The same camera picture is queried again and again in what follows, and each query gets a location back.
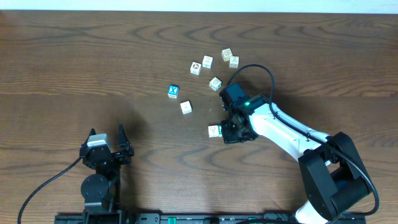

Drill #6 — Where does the green E letter block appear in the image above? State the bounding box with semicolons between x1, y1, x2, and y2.
217;125;223;137

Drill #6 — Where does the plain wooden picture block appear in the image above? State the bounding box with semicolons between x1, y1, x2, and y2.
229;56;239;68

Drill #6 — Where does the red edged wooden block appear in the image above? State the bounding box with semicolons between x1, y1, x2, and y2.
180;101;192;114

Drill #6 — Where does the yellow edged wooden block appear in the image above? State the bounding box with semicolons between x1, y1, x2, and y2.
221;48;233;62

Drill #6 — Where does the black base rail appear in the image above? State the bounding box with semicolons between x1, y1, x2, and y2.
54;212;367;224

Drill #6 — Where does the wooden umbrella picture block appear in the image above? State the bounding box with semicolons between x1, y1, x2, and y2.
202;55;213;69

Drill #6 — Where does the wooden block with brown drawing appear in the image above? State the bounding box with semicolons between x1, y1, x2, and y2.
208;125;220;138

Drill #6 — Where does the wooden block with green ring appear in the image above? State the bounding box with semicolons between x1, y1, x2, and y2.
209;77;222;91

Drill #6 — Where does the blue X letter block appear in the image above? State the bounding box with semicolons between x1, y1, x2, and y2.
167;85;179;98

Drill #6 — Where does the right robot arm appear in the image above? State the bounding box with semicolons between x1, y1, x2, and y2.
210;93;377;223

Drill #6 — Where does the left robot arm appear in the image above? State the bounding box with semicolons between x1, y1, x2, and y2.
80;124;134;224

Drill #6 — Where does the wooden block with red circle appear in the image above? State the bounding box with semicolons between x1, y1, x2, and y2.
190;62;201;75

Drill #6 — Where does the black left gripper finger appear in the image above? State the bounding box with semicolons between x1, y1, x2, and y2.
86;128;96;144
118;124;131;149

